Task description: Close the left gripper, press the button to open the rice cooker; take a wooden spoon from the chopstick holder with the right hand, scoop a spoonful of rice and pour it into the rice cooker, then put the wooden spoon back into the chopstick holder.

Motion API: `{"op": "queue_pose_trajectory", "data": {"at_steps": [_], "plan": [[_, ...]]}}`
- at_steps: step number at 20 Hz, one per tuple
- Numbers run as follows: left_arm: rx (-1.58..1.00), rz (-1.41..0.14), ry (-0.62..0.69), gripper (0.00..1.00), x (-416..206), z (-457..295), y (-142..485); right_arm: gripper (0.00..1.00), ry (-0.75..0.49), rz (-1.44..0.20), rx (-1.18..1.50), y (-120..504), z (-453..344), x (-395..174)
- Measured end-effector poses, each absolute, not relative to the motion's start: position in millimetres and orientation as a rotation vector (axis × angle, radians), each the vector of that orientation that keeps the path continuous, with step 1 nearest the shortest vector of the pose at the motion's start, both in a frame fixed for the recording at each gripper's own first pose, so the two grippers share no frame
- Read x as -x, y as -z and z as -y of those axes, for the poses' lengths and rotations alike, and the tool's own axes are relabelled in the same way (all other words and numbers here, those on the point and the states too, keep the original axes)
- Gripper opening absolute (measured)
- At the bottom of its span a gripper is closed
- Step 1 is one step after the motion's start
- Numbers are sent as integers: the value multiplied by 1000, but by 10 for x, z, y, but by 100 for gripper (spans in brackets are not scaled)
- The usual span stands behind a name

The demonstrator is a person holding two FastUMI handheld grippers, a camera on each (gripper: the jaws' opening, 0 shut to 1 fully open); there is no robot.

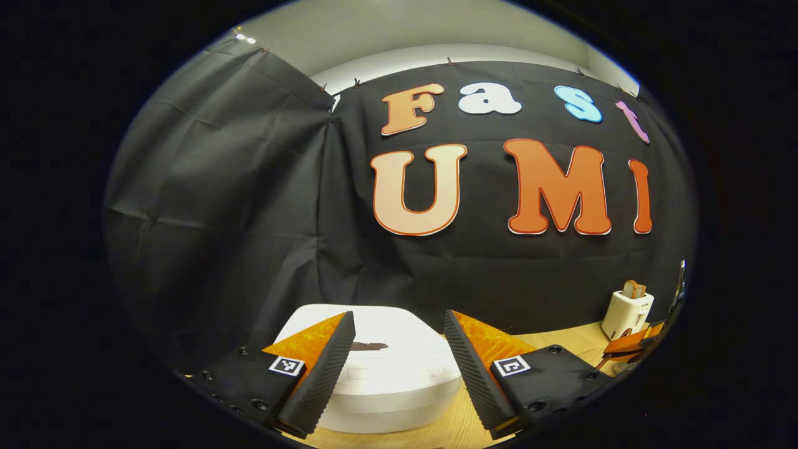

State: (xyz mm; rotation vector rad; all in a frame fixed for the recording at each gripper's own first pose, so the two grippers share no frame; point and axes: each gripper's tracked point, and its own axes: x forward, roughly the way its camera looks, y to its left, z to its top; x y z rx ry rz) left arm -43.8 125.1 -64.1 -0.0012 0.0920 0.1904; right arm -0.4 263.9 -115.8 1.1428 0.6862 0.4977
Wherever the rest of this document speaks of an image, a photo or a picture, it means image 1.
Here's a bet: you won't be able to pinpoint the black backdrop cloth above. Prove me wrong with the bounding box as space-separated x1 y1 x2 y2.
103 37 699 375

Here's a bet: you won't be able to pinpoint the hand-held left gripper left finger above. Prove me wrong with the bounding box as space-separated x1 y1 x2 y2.
187 311 356 439

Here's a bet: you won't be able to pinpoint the white toaster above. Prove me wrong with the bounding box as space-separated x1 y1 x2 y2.
602 290 655 340

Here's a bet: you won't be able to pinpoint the white rice cooker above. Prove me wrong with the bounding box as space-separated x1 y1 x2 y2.
272 304 465 434

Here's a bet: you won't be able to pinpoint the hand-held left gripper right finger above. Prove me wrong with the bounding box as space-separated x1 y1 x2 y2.
444 309 615 440

